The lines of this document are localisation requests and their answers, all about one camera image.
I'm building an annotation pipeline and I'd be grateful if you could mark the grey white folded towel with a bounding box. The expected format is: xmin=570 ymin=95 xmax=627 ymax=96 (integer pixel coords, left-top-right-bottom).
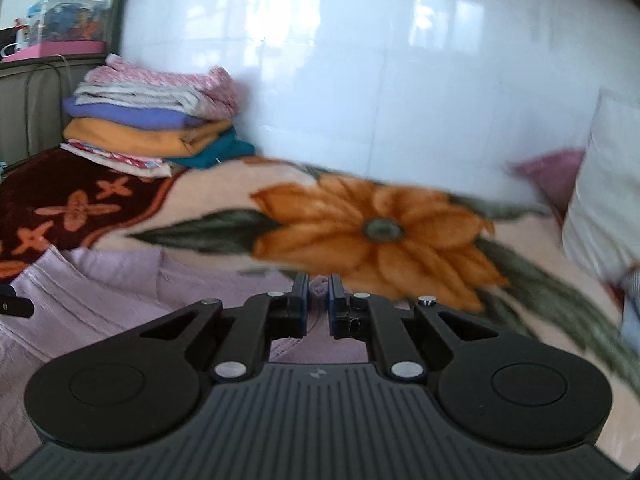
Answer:
xmin=75 ymin=82 xmax=202 ymax=114

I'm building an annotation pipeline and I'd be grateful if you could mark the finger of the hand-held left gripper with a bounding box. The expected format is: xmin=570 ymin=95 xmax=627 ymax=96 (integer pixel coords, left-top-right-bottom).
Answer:
xmin=0 ymin=284 xmax=34 ymax=319

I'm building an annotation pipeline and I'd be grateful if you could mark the floral fleece blanket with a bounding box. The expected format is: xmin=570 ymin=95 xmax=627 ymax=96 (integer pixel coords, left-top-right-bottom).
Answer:
xmin=0 ymin=147 xmax=640 ymax=466

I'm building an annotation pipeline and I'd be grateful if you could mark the clear box with pink base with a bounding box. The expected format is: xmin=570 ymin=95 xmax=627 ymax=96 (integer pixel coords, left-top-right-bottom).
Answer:
xmin=2 ymin=0 xmax=112 ymax=64

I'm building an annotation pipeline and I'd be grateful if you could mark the pink floral folded cloth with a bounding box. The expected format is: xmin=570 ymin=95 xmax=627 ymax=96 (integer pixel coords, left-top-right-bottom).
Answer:
xmin=85 ymin=54 xmax=242 ymax=119

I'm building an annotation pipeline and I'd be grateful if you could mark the pink patterned folded cloth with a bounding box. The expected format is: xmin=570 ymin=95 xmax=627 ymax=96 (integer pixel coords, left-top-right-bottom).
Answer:
xmin=60 ymin=142 xmax=174 ymax=179

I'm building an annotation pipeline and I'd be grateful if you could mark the dark vertical post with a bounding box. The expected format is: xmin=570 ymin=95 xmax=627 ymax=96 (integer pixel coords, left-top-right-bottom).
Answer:
xmin=109 ymin=0 xmax=134 ymax=57

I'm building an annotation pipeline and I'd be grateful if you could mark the pink pillow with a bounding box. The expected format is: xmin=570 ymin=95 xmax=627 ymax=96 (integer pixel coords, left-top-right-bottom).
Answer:
xmin=507 ymin=149 xmax=587 ymax=222

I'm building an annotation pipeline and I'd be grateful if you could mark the purple folded garment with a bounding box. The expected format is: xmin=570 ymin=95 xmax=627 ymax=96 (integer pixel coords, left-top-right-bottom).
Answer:
xmin=62 ymin=97 xmax=207 ymax=134

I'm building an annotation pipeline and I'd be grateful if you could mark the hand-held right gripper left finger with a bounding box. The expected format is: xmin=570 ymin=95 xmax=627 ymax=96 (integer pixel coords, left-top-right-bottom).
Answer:
xmin=140 ymin=272 xmax=310 ymax=385

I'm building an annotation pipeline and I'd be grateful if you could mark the blue striped cloth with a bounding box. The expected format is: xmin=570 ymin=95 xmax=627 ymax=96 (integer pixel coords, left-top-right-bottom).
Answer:
xmin=619 ymin=269 xmax=640 ymax=344

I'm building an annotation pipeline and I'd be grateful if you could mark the thin white cable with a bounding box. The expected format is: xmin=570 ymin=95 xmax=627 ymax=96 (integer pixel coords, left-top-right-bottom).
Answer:
xmin=26 ymin=54 xmax=72 ymax=157

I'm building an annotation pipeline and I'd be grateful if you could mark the lilac cable-knit cardigan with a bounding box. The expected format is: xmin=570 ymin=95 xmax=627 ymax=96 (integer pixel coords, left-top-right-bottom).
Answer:
xmin=0 ymin=246 xmax=373 ymax=461

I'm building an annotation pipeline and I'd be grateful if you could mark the white mug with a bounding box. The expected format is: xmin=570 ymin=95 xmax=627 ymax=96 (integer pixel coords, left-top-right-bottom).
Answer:
xmin=0 ymin=20 xmax=29 ymax=60

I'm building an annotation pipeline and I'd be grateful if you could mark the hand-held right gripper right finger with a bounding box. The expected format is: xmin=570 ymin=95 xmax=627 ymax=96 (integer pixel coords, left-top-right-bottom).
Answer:
xmin=328 ymin=274 xmax=502 ymax=384

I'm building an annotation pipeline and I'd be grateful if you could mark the grey bedside cabinet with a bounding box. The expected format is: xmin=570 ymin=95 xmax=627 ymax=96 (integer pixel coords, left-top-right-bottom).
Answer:
xmin=0 ymin=54 xmax=108 ymax=173

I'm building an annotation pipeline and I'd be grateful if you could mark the white pillow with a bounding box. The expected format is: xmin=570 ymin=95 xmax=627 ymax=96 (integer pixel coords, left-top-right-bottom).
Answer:
xmin=562 ymin=87 xmax=640 ymax=287

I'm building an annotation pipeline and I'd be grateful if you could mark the teal folded garment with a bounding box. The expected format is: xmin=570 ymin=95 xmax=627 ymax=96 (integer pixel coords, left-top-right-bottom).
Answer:
xmin=167 ymin=127 xmax=257 ymax=171

